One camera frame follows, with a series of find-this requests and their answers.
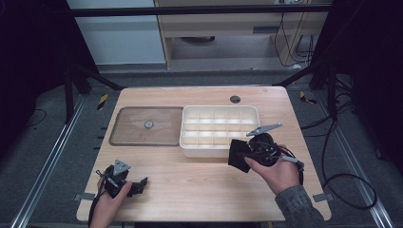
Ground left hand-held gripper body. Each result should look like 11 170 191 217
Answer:
103 160 131 199

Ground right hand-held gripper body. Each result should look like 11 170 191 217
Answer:
246 123 288 167

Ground black cloth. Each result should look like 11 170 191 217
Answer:
227 138 254 174

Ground white compartment box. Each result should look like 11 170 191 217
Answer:
179 104 260 159

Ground person's right hand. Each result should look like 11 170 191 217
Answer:
244 145 301 196

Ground person's left hand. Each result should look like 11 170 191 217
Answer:
89 180 132 222

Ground brown wooden lid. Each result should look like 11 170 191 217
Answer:
108 106 184 147

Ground yellow black striped tape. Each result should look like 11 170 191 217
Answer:
96 93 109 111
298 90 318 105

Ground black metal stand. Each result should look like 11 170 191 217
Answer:
280 61 338 119
62 61 125 125

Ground white cabinet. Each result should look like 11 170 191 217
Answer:
66 0 166 66

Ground light wooden desk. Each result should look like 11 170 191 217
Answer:
154 0 331 69

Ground black horizontal bar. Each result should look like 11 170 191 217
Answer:
67 4 333 17

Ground grey cable plug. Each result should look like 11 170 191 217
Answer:
280 155 306 170

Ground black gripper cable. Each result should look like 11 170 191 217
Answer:
279 147 305 186
87 169 107 228

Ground grey table bracket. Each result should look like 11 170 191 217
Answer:
312 192 335 203
72 192 96 202

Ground metal floor rail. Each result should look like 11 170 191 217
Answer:
317 91 397 228
10 94 87 228

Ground hanging black cables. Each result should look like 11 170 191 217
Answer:
273 11 316 69

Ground black floor cable loop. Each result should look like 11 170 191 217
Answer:
299 115 378 211

